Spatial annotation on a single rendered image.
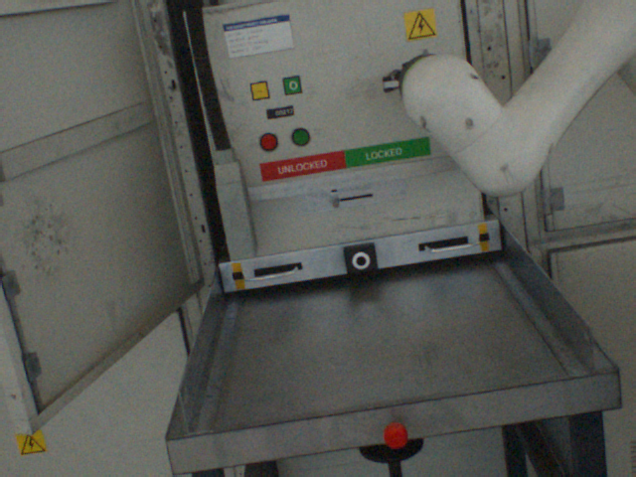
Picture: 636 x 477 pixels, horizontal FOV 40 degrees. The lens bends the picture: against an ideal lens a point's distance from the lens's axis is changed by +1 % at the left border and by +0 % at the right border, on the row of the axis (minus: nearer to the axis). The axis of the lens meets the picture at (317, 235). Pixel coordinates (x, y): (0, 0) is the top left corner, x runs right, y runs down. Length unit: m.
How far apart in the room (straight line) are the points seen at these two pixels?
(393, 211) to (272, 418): 0.59
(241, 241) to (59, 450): 0.73
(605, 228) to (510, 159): 0.72
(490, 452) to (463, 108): 1.04
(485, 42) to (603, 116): 0.28
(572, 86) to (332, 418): 0.58
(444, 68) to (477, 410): 0.47
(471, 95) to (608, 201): 0.73
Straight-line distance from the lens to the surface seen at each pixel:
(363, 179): 1.61
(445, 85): 1.20
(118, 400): 1.98
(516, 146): 1.24
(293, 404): 1.25
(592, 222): 1.89
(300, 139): 1.63
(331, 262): 1.68
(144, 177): 1.73
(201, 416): 1.27
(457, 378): 1.26
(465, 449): 2.04
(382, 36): 1.62
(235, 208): 1.55
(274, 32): 1.62
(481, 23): 1.79
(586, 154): 1.85
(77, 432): 2.03
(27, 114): 1.45
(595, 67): 1.35
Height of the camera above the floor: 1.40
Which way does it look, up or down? 16 degrees down
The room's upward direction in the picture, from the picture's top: 9 degrees counter-clockwise
